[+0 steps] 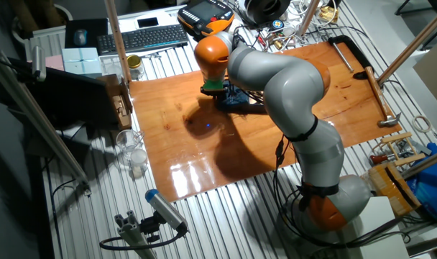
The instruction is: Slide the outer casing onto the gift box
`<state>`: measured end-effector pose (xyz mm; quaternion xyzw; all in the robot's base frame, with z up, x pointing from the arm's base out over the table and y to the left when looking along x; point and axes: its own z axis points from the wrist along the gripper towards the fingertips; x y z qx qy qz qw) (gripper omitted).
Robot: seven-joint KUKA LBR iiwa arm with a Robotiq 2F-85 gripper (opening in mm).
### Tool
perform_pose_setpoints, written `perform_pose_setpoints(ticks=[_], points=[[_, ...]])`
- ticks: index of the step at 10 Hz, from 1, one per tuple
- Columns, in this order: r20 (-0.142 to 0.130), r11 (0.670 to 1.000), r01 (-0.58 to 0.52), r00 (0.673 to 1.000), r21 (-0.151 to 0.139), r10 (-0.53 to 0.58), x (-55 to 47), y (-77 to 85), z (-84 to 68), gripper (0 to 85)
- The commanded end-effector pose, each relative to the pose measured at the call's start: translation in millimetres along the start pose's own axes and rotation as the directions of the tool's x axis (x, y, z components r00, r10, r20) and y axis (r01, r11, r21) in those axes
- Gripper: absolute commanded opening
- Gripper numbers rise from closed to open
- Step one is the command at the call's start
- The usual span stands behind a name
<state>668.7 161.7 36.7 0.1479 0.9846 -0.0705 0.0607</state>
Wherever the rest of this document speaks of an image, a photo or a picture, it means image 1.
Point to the silver camera blue tip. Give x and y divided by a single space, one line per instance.
164 208

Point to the clear plastic container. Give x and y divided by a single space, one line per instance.
110 66

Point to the clear glass beaker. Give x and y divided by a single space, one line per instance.
127 142

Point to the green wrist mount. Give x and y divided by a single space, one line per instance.
213 84

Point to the blue ribboned casing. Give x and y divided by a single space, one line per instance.
236 102

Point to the aluminium profile post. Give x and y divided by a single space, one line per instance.
130 230

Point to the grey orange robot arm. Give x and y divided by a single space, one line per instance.
294 90

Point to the blue plastic bag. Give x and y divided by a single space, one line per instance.
432 183

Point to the beige cardboard sheet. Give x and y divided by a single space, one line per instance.
436 72

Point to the black filament spool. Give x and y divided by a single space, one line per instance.
254 12

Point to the light blue gift box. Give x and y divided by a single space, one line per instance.
82 61

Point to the brown cardboard box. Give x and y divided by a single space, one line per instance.
123 108

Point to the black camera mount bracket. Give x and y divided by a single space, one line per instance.
150 226

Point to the black clamp silver rod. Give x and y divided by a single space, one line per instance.
360 75

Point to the dark blue gift box tray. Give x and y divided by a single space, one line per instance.
258 109

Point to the white tape roll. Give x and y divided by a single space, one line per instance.
421 117

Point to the glass jar gold lid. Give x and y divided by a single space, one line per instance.
135 68

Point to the round blue white badge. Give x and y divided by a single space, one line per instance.
277 24

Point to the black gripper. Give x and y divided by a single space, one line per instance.
214 93

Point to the black flat panel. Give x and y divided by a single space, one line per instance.
67 97

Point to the black mouse pad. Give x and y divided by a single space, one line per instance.
96 28

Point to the small clear plastic cup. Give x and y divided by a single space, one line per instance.
138 160

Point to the small wooden rack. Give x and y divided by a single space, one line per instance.
396 137

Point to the white box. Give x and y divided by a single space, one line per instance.
380 212

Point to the pink box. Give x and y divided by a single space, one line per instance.
55 63

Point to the white oval device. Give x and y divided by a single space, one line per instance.
235 26

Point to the black computer keyboard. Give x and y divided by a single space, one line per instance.
143 39

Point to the wooden frame pole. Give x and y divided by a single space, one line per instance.
308 16
427 162
118 39
419 37

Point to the glossy wooden board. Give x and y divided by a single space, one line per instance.
154 108

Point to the orange black teach pendant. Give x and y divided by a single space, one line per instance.
204 14

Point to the brass metal object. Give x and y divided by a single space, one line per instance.
328 14

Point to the small brass fitting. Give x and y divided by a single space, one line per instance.
278 44

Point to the grey computer mouse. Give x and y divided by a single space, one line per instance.
80 37

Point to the long aluminium beam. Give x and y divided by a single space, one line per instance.
42 124

